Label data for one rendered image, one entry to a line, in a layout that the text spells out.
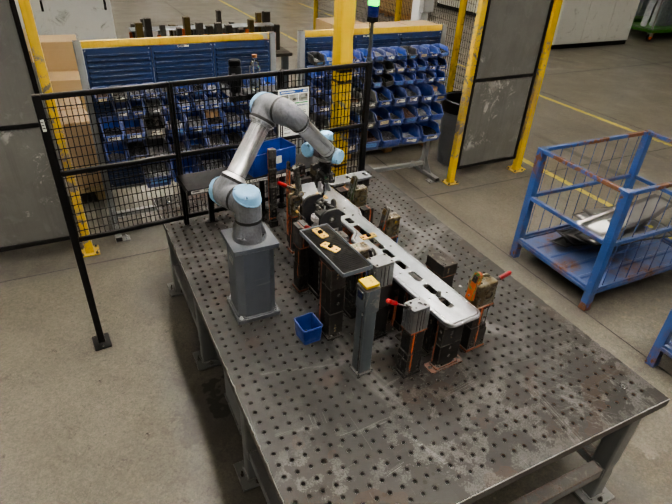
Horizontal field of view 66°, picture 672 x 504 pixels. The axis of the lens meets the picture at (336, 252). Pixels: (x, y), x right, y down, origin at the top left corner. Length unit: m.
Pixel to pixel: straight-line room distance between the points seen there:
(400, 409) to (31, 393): 2.14
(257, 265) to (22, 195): 2.37
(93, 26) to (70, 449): 6.77
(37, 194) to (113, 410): 1.81
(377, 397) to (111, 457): 1.45
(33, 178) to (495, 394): 3.34
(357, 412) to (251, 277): 0.75
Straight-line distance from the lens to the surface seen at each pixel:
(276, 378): 2.23
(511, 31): 5.49
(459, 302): 2.21
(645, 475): 3.27
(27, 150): 4.17
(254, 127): 2.35
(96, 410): 3.23
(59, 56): 6.71
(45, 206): 4.36
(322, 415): 2.10
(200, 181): 3.04
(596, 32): 14.16
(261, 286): 2.40
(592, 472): 2.84
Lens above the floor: 2.32
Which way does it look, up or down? 33 degrees down
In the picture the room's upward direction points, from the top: 3 degrees clockwise
